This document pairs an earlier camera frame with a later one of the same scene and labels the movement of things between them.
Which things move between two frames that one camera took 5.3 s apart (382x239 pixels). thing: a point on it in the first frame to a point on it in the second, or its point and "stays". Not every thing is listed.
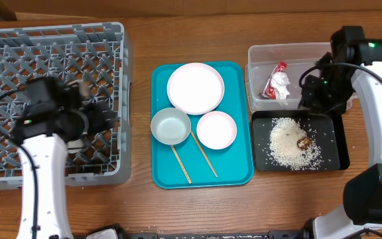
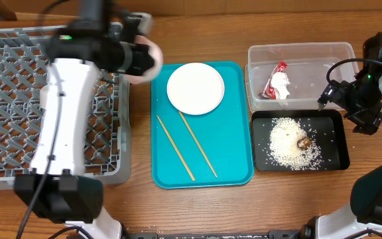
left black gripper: (98, 120) to (148, 61)
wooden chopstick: (181, 164) to (178, 151)
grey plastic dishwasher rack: (95, 54) stays
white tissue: (280, 81) stays
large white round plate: (195, 88) stays
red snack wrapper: (268, 91) stays
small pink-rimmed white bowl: (216, 130) to (155, 50)
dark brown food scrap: (304, 143) stays
